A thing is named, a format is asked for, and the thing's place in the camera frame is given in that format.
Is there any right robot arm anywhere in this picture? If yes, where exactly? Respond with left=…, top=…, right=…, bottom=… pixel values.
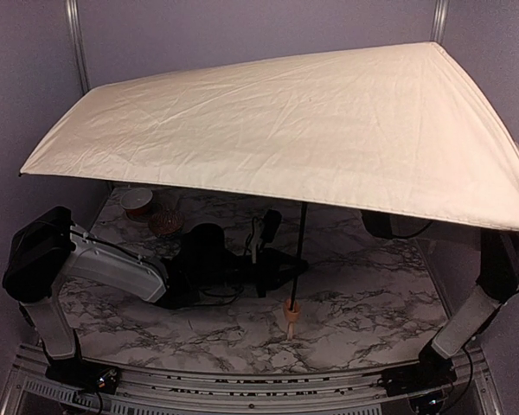
left=361, top=210, right=519, bottom=397

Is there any left aluminium frame post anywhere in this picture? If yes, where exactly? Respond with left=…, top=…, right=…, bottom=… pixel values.
left=65, top=0, right=90, bottom=95

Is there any right aluminium frame post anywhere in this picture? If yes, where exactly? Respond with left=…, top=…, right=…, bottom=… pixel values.
left=430, top=0, right=450, bottom=44

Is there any orange bowl white inside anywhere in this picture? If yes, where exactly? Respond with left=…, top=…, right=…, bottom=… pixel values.
left=120, top=188, right=153, bottom=216

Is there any cream and black umbrella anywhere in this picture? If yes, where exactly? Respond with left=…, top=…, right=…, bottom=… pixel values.
left=16, top=41, right=519, bottom=342

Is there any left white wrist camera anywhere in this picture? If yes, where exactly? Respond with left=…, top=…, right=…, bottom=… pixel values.
left=245, top=209, right=282, bottom=264

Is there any aluminium frame post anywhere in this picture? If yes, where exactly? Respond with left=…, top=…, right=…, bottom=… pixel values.
left=65, top=0, right=90, bottom=95
left=430, top=0, right=450, bottom=44

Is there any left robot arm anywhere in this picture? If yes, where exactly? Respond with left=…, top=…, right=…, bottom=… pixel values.
left=3, top=207, right=309, bottom=395

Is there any red patterned bowl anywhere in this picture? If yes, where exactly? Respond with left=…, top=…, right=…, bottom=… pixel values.
left=148, top=210, right=184, bottom=236

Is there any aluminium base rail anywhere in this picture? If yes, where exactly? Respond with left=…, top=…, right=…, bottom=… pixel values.
left=0, top=344, right=503, bottom=414

